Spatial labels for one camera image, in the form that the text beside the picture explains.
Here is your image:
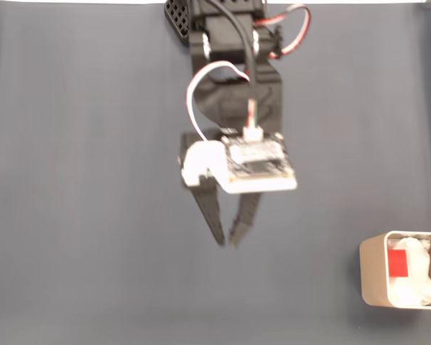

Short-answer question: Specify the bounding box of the red cube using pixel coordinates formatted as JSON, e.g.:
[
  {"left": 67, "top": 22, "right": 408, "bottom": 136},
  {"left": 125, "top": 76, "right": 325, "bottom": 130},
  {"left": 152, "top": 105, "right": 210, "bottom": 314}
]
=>
[{"left": 387, "top": 249, "right": 409, "bottom": 277}]

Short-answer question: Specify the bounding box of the beige metal box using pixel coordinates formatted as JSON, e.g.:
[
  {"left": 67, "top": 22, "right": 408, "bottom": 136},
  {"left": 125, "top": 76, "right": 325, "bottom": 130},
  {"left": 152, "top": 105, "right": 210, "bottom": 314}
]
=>
[{"left": 358, "top": 231, "right": 431, "bottom": 311}]

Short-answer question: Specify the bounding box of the dark grey table mat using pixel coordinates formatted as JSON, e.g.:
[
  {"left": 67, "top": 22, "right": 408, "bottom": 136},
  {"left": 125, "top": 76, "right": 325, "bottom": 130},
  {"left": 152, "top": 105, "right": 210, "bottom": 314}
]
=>
[{"left": 0, "top": 2, "right": 431, "bottom": 345}]

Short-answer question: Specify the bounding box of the white crumpled cloth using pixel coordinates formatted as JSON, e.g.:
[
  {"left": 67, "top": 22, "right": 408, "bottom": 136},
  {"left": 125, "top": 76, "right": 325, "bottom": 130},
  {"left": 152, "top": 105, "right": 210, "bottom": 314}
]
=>
[{"left": 386, "top": 236, "right": 431, "bottom": 308}]

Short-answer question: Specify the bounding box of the white servo cable loop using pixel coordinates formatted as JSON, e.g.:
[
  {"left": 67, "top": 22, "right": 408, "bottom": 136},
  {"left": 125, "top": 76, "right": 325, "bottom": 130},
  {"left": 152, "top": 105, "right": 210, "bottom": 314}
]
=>
[{"left": 185, "top": 60, "right": 251, "bottom": 143}]

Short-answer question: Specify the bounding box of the white camera board mount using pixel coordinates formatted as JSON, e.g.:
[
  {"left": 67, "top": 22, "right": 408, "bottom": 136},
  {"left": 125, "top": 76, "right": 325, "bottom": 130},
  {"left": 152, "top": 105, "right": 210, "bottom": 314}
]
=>
[{"left": 180, "top": 131, "right": 298, "bottom": 195}]

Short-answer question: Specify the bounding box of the red white servo cable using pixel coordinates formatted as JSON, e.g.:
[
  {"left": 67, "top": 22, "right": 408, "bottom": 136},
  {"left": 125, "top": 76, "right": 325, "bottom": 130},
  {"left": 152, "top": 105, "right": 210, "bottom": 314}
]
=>
[{"left": 253, "top": 4, "right": 312, "bottom": 60}]

